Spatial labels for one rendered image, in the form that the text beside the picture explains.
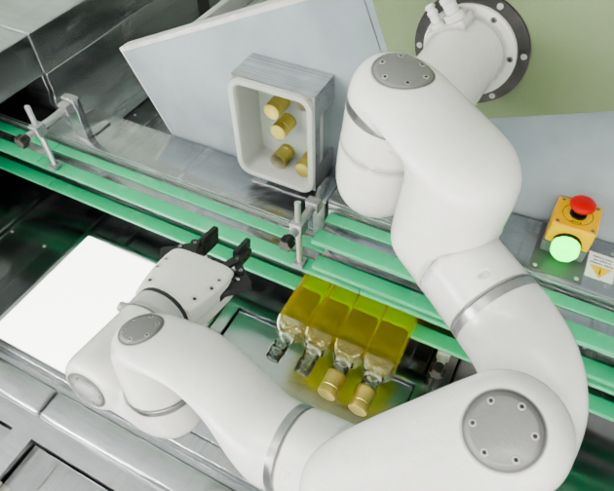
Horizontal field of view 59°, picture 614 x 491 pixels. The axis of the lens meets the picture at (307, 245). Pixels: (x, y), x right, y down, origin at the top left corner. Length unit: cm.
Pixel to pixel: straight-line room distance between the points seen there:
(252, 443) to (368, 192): 26
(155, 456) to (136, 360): 58
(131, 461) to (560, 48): 95
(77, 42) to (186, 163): 53
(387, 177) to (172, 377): 27
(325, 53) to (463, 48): 36
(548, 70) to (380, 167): 33
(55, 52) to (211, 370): 122
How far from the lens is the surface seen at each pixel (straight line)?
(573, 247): 97
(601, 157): 97
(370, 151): 53
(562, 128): 95
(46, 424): 123
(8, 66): 153
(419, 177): 45
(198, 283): 71
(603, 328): 98
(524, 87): 81
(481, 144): 47
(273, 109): 105
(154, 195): 126
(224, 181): 122
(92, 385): 63
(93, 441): 115
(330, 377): 96
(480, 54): 73
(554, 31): 77
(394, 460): 40
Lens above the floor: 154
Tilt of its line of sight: 35 degrees down
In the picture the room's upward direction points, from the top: 146 degrees counter-clockwise
